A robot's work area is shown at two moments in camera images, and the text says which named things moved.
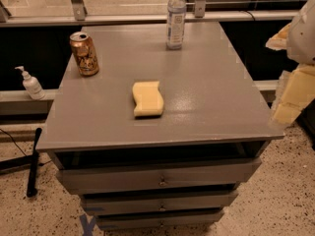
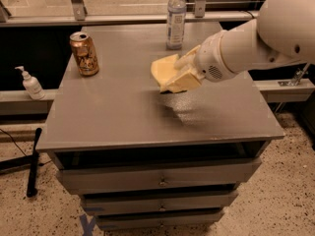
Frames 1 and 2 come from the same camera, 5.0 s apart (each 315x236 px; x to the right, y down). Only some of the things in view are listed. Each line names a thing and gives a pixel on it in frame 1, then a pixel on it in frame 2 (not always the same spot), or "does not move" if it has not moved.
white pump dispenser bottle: [31, 85] does not move
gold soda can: [85, 53] does not move
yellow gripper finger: [279, 41] to [208, 59]
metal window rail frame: [78, 15] does not move
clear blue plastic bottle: [176, 18] does not move
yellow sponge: [149, 99] to [163, 68]
